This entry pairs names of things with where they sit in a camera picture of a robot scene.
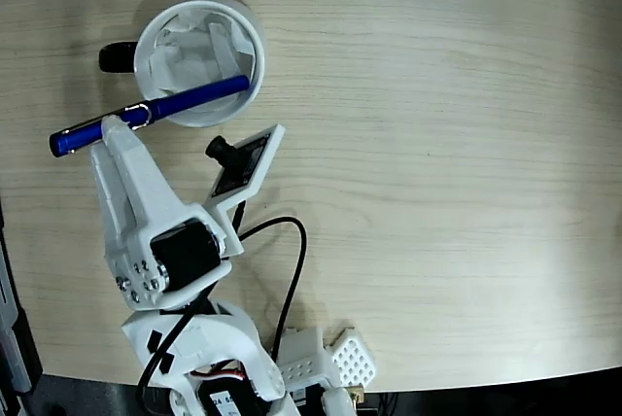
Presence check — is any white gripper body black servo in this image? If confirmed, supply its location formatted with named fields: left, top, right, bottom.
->
left=144, top=201, right=233, bottom=314

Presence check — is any blue pen with metal clip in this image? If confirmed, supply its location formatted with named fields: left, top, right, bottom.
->
left=48, top=74, right=252, bottom=158

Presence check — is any crumpled white tissue paper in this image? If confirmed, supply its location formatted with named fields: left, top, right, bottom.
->
left=148, top=10, right=257, bottom=114

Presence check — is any white mug with black handle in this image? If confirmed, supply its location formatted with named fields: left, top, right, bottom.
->
left=98, top=0, right=267, bottom=129

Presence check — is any black camera on white mount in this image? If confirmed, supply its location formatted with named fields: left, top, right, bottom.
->
left=202, top=123, right=287, bottom=258

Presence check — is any black cable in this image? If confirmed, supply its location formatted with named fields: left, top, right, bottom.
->
left=135, top=199, right=308, bottom=416

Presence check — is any gray and black bracket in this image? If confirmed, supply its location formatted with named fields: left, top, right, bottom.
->
left=0, top=196, right=46, bottom=416

